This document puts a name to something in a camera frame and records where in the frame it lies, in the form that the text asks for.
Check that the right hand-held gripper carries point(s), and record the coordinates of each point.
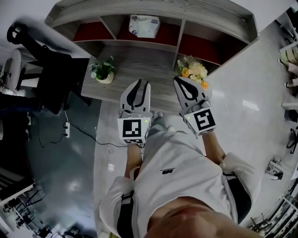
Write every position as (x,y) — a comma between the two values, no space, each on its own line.
(202,120)

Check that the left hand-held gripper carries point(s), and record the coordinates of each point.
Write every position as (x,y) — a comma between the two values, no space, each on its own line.
(132,130)

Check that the white pack of tissues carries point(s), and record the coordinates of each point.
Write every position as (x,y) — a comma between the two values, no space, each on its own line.
(144,25)

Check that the grey wooden shelf desk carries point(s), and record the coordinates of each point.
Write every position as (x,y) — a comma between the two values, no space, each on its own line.
(139,7)

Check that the person's left forearm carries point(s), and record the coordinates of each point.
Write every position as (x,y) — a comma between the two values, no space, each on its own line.
(133,160)

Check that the person's right forearm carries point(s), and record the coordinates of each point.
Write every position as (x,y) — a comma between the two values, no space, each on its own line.
(213,148)

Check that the person's left white shoe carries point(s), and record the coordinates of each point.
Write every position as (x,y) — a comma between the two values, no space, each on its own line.
(158,114)

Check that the person's white shoe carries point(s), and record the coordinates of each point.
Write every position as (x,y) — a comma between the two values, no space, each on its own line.
(158,114)
(171,128)

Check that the white vase with flowers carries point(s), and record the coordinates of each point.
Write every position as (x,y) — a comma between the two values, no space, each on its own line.
(194,70)

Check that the person's grey trousers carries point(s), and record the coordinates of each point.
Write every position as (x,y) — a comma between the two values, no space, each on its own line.
(163,125)

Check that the person's right white shoe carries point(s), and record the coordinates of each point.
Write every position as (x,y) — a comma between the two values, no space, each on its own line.
(171,128)

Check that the small green plant cream pot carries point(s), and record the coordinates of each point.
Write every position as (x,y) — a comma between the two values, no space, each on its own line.
(103,74)

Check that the person's white shirt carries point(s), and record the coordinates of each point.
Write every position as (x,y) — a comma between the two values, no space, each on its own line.
(177,167)

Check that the white power strip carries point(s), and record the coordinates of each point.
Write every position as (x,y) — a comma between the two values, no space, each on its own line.
(67,130)

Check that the black office chair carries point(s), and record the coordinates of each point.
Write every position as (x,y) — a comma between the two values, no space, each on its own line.
(58,76)

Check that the white and black device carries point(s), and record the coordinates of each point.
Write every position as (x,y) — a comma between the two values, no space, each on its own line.
(274,170)

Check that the black chair base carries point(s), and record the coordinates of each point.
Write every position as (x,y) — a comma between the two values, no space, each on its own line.
(293,140)

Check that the person's face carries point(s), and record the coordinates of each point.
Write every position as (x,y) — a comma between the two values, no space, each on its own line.
(198,220)

